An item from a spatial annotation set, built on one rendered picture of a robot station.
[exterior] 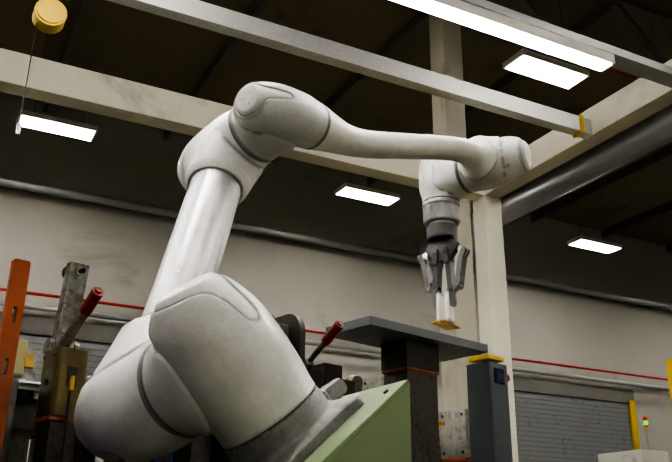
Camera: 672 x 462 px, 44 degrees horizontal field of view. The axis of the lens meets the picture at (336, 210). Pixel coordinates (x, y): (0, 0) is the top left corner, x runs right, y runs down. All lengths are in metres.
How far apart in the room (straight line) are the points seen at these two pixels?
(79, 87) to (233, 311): 4.39
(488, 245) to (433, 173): 4.39
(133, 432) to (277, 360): 0.25
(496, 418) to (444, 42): 9.25
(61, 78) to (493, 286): 3.34
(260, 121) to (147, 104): 3.95
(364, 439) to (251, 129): 0.71
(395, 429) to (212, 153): 0.73
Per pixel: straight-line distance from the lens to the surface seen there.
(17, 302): 1.54
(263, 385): 1.11
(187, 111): 5.57
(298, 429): 1.13
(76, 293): 1.58
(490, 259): 6.34
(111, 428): 1.26
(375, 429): 1.11
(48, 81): 5.42
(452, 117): 10.48
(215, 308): 1.11
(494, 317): 6.22
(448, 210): 1.98
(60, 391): 1.51
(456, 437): 2.15
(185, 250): 1.46
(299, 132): 1.62
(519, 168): 1.92
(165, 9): 4.46
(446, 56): 10.89
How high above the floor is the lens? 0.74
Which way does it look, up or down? 22 degrees up
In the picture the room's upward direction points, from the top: 1 degrees clockwise
